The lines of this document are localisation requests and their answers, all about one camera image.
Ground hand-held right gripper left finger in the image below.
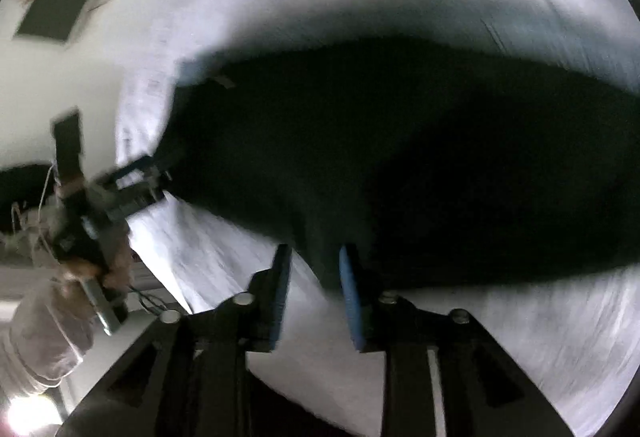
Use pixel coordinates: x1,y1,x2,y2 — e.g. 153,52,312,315
55,244,293,437

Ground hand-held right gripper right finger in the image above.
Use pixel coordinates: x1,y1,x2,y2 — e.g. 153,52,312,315
339,244,576,437

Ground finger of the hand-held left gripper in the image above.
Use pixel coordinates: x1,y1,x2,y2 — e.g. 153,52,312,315
117,186,169,221
107,155,162,191

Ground dark pants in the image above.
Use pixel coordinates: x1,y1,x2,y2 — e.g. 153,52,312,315
155,37,640,293

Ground person's left hand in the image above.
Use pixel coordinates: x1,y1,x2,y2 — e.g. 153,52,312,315
60,227,133,290

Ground bright lamp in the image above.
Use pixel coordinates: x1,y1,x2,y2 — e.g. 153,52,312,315
0,392,61,437

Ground black cable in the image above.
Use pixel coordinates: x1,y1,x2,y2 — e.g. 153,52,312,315
127,286,172,318

